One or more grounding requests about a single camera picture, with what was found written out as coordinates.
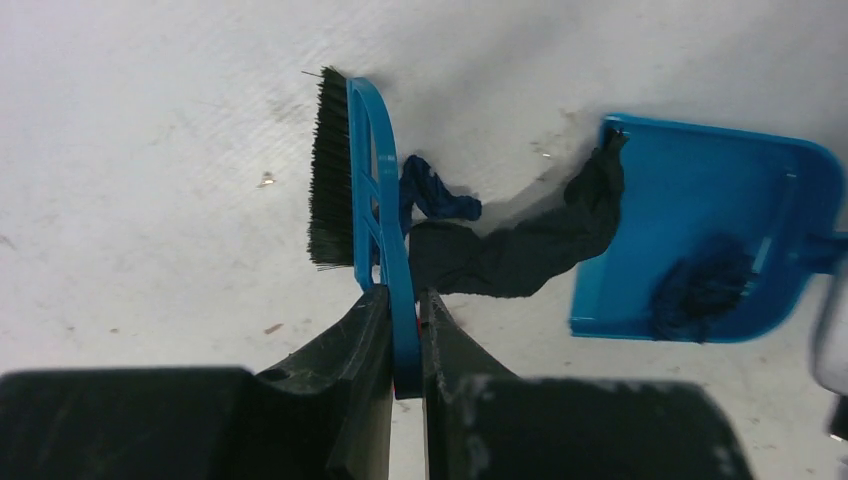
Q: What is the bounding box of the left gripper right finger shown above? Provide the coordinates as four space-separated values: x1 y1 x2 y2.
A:
419 289 516 479

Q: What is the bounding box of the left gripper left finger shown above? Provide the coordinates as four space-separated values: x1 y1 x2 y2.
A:
256 286 393 479

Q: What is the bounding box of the black paper scrap strip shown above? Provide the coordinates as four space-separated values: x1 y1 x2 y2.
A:
409 129 628 298

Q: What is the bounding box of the blue hand brush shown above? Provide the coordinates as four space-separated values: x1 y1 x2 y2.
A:
307 66 423 399

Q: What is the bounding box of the dark blue paper scrap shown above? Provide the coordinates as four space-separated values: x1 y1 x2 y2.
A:
650 235 758 344

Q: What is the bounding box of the blue plastic dustpan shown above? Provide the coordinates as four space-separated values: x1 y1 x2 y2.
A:
569 113 847 343

